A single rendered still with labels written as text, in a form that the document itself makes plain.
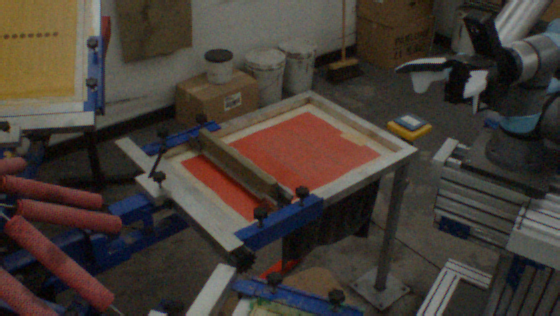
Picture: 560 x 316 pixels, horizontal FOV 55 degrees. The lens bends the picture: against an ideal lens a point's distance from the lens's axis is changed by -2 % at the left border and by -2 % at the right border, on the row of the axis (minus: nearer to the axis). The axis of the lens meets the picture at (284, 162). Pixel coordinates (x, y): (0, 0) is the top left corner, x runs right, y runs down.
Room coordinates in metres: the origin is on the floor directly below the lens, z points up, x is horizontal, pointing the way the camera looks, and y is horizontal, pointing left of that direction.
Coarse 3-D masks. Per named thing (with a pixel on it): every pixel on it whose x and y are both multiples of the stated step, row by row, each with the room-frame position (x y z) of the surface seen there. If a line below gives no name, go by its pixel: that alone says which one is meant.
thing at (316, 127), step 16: (272, 128) 1.82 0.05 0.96; (304, 128) 1.83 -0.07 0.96; (320, 128) 1.83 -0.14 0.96; (336, 128) 1.84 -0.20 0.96; (240, 144) 1.70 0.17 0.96; (192, 160) 1.58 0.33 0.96; (208, 160) 1.59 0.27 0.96; (256, 160) 1.60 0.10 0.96; (272, 160) 1.60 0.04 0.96; (208, 176) 1.49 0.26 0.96; (224, 176) 1.50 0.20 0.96
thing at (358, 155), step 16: (336, 144) 1.72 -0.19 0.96; (352, 144) 1.72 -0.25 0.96; (352, 160) 1.62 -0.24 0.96; (368, 160) 1.62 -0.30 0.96; (288, 176) 1.51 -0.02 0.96; (320, 176) 1.51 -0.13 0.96; (336, 176) 1.52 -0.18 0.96; (224, 192) 1.41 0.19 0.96; (240, 192) 1.41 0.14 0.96; (240, 208) 1.33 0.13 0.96
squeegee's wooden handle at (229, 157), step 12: (204, 132) 1.61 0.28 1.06; (204, 144) 1.59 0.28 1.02; (216, 144) 1.54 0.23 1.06; (216, 156) 1.54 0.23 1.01; (228, 156) 1.48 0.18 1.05; (240, 156) 1.46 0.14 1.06; (240, 168) 1.43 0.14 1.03; (252, 168) 1.40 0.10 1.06; (252, 180) 1.38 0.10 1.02; (264, 180) 1.34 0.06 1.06; (264, 192) 1.34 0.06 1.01; (276, 192) 1.33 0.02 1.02
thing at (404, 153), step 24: (312, 96) 2.03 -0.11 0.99; (240, 120) 1.82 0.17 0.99; (264, 120) 1.88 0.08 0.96; (360, 120) 1.85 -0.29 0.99; (384, 144) 1.72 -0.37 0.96; (408, 144) 1.68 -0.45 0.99; (168, 168) 1.48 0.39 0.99; (384, 168) 1.53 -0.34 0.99; (192, 192) 1.36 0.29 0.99; (336, 192) 1.38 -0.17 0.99; (216, 216) 1.24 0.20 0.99
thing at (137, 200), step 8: (128, 200) 1.24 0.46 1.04; (136, 200) 1.24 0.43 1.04; (144, 200) 1.24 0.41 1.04; (112, 208) 1.20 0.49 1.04; (120, 208) 1.20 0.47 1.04; (128, 208) 1.20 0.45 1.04; (136, 208) 1.21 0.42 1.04; (144, 208) 1.22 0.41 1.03; (152, 208) 1.24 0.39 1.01; (160, 208) 1.26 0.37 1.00; (120, 216) 1.17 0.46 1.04; (128, 216) 1.19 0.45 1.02; (136, 216) 1.21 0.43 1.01; (128, 224) 1.19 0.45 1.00
